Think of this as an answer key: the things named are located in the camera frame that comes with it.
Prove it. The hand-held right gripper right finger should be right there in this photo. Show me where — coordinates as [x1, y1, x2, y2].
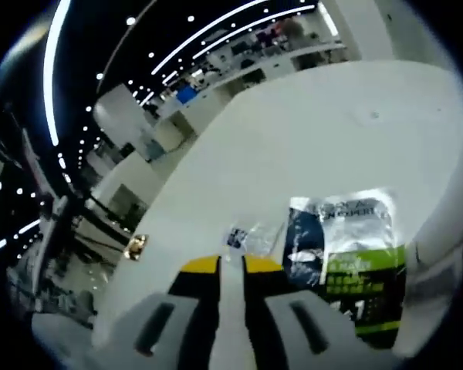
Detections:
[241, 254, 394, 370]

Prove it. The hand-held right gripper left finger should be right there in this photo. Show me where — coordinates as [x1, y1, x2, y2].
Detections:
[90, 254, 221, 370]

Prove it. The gold foil skincare sachet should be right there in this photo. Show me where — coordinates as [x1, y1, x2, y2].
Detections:
[123, 234, 150, 260]

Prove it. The green silver skincare sachet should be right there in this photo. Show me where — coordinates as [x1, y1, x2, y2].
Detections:
[282, 187, 408, 350]

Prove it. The blue plastic crate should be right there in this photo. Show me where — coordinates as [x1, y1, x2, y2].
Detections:
[176, 85, 198, 104]

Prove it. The long white office counter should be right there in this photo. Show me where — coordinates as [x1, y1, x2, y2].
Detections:
[138, 40, 346, 159]

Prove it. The straight ceiling light strip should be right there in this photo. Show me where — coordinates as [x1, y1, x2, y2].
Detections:
[42, 0, 73, 146]

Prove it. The curved ceiling light strip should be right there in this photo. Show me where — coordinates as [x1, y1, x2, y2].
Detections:
[150, 0, 273, 76]
[191, 4, 318, 59]

